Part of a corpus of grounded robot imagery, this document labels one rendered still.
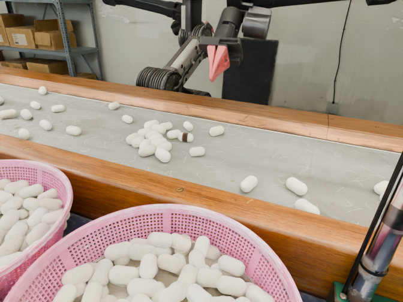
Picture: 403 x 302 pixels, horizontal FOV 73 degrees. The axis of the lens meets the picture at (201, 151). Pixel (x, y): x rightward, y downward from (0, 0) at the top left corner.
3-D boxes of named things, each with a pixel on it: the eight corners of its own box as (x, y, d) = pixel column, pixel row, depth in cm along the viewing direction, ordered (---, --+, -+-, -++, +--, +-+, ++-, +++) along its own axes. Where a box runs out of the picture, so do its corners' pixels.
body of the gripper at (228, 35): (238, 44, 63) (246, 20, 65) (197, 42, 66) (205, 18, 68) (241, 63, 68) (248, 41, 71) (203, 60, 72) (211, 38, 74)
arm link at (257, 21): (232, 3, 77) (231, -21, 68) (274, 9, 74) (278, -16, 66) (222, 42, 75) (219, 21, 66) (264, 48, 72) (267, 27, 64)
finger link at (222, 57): (217, 72, 61) (228, 39, 64) (188, 69, 63) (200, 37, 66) (222, 90, 67) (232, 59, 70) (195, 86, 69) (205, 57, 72)
